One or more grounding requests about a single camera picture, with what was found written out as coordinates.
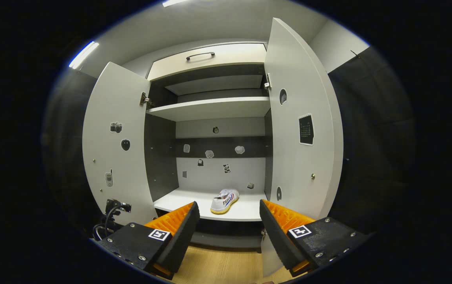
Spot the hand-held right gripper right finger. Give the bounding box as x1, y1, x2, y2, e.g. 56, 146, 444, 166
259, 199, 370, 277

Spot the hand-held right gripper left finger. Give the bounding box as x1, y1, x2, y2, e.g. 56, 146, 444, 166
96, 201, 201, 280

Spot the white shoe cabinet door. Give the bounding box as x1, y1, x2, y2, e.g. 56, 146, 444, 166
82, 61, 159, 227
260, 17, 344, 277

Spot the white shoe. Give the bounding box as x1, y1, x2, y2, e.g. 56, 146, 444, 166
210, 189, 240, 215

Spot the white shoe cabinet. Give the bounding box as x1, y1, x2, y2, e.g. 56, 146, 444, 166
144, 41, 273, 249

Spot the cream cabinet drawer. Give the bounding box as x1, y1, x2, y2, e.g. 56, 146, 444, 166
147, 43, 268, 82

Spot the black backdrop cloth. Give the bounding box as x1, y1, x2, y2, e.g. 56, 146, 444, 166
326, 45, 415, 237

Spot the black drawer handle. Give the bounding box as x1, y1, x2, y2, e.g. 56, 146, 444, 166
186, 52, 216, 61

